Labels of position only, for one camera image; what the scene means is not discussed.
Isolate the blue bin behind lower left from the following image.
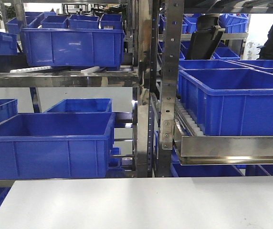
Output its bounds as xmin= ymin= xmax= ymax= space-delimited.
xmin=45 ymin=98 xmax=112 ymax=113

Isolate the blue bin under right shelf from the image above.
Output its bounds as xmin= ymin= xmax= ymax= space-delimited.
xmin=170 ymin=152 xmax=243 ymax=177

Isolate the blue bin behind right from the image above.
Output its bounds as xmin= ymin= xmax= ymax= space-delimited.
xmin=178 ymin=60 xmax=248 ymax=70

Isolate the stainless steel shelving rack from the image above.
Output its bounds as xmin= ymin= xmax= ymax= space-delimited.
xmin=0 ymin=0 xmax=273 ymax=187

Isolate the large blue bin right shelf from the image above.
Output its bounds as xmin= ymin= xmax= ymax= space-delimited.
xmin=178 ymin=69 xmax=273 ymax=136

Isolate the large blue bin lower left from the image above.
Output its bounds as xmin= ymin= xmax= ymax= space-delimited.
xmin=0 ymin=113 xmax=115 ymax=180

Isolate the blue bin upper left shelf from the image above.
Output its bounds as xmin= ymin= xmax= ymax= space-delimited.
xmin=20 ymin=28 xmax=125 ymax=68

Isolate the white roller track strip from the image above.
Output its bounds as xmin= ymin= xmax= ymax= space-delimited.
xmin=10 ymin=66 xmax=52 ymax=73

